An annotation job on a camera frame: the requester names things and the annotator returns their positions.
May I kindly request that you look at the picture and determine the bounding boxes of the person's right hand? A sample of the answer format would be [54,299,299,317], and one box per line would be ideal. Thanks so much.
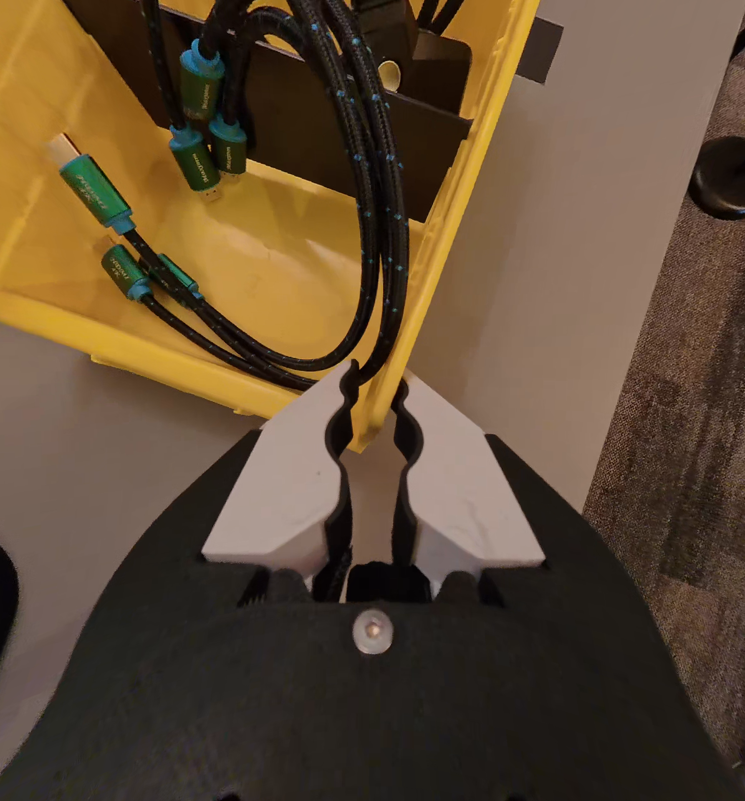
[346,560,429,605]

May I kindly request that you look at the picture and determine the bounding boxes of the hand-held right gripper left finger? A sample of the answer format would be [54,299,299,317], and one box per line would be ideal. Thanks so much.
[201,360,359,594]

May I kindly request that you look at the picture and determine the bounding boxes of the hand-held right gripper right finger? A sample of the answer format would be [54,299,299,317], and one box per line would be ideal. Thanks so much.
[391,375,547,599]

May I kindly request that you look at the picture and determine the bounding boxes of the black braided hdmi cable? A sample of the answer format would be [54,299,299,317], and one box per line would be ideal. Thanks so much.
[43,0,386,376]
[141,0,404,383]
[100,0,411,392]

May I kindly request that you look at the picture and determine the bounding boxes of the black bin divider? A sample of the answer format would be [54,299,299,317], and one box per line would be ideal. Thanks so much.
[64,0,475,224]

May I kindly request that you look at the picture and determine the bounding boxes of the black hdmi hub box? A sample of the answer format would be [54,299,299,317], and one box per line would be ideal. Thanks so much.
[410,31,475,121]

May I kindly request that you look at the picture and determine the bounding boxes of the silver hdmi switch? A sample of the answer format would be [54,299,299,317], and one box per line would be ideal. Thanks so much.
[347,0,423,95]

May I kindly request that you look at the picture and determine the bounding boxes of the yellow plastic bin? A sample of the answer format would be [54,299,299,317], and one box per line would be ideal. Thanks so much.
[0,0,541,454]

